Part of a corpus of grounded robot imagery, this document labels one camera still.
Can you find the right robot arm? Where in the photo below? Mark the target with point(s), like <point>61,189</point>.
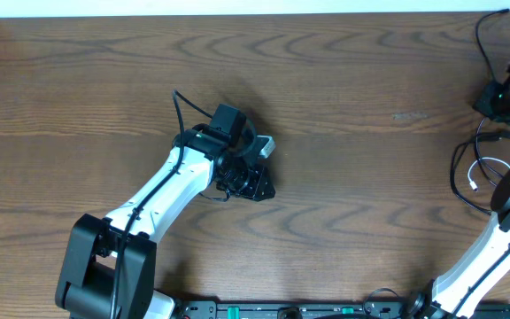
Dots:
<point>456,293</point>

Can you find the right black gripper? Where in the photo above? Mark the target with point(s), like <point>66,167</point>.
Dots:
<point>484,103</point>

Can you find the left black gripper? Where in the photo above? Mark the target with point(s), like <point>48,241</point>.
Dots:
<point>259,187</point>

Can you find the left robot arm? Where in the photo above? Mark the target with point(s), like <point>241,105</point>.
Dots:
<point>109,265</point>

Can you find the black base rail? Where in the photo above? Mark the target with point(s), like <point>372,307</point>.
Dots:
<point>210,309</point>

